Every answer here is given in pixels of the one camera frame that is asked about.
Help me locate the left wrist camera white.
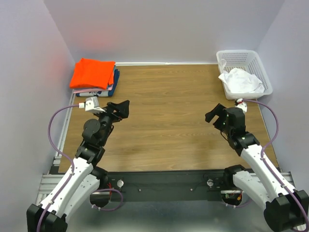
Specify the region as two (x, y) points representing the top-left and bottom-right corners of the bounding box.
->
(78, 97), (106, 114)

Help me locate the aluminium frame rail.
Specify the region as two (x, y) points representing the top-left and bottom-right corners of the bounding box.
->
(35, 173), (295, 204)

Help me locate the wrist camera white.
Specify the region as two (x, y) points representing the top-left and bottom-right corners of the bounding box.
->
(78, 97), (106, 114)
(235, 98), (248, 114)

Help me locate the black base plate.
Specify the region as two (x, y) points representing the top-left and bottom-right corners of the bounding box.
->
(89, 169), (244, 208)

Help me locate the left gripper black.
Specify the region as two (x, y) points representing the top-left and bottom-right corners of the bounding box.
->
(94, 100), (130, 145)

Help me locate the orange folded t shirt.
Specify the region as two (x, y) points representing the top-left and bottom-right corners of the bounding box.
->
(69, 58), (115, 90)

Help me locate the blue white folded t shirt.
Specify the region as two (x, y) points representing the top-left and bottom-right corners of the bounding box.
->
(75, 69), (121, 98)

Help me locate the left side aluminium rail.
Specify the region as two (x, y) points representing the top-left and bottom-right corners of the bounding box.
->
(53, 93), (77, 166)

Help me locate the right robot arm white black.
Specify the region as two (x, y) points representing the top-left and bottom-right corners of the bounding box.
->
(205, 99), (309, 232)

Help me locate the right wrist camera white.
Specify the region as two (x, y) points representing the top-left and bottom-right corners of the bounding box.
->
(235, 98), (248, 114)

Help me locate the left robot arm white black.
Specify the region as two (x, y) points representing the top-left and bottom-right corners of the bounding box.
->
(26, 97), (130, 232)

